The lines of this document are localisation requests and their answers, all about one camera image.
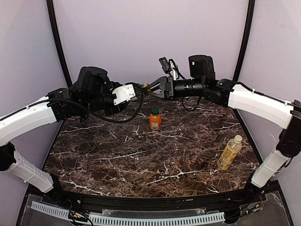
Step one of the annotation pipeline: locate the yellow tea bottle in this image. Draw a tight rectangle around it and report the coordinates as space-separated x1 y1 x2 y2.
217 138 242 170

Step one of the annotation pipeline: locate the black frame post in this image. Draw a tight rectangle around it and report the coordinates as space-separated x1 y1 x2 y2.
232 0 255 81
46 0 72 87

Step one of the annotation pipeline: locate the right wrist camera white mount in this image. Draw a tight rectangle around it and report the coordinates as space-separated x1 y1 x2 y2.
158 57 181 80

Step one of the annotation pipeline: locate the black front rail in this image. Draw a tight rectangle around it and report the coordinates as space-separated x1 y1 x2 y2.
44 189 260 212

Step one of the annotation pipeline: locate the orange juice bottle green cap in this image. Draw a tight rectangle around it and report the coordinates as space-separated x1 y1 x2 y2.
149 108 162 131

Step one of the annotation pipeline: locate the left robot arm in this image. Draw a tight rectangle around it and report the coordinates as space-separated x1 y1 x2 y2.
0 66 135 193

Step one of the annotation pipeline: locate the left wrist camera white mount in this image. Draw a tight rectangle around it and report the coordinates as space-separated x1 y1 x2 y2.
112 83 141 106

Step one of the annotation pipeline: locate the black left frame post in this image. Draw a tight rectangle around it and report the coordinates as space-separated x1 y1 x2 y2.
46 0 72 87

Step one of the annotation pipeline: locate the cream bottle cap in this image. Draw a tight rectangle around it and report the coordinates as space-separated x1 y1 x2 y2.
234 135 243 144

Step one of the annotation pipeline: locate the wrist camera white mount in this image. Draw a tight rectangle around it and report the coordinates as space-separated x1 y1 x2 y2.
112 83 141 106
158 57 181 80

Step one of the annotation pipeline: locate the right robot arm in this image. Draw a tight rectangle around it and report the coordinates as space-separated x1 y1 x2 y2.
143 55 301 188

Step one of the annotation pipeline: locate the white slotted cable duct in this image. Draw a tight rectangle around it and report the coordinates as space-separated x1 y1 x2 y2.
31 201 225 226

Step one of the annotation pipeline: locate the black right frame post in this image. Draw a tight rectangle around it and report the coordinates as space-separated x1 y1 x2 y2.
232 0 255 81

